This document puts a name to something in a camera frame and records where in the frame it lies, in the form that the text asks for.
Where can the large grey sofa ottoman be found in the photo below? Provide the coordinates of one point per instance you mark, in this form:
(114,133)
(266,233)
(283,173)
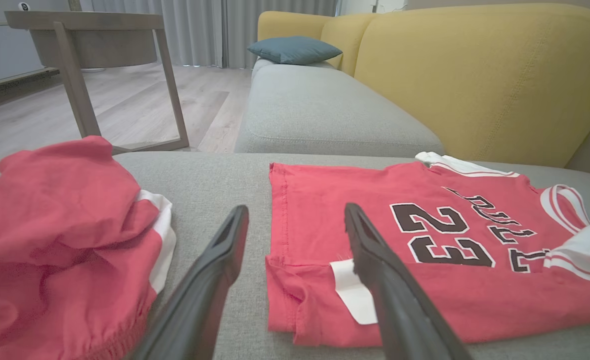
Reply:
(215,185)

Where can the large yellow sofa back cushion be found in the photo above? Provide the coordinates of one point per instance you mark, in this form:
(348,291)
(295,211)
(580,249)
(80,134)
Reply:
(475,85)

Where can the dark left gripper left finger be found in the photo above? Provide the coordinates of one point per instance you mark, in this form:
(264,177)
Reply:
(200,310)

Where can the dark wooden side table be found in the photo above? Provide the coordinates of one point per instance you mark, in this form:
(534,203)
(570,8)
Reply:
(75,85)

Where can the grey pleated curtains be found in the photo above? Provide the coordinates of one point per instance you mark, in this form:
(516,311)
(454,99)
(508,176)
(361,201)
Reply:
(195,30)

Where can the red number 23 jersey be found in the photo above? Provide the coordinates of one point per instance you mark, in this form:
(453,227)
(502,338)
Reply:
(335,210)

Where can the teal blue throw pillow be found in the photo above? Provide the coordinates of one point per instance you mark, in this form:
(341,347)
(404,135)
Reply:
(295,50)

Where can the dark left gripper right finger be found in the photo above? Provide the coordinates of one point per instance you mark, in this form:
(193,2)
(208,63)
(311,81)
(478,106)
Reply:
(405,320)

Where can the grey sofa seat cushion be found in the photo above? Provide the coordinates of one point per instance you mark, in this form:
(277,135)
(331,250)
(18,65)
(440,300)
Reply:
(315,110)

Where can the small white round device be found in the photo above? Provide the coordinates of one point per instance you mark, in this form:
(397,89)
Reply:
(23,6)

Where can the red shorts with white stripe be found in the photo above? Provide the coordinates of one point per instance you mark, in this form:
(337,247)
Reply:
(60,225)

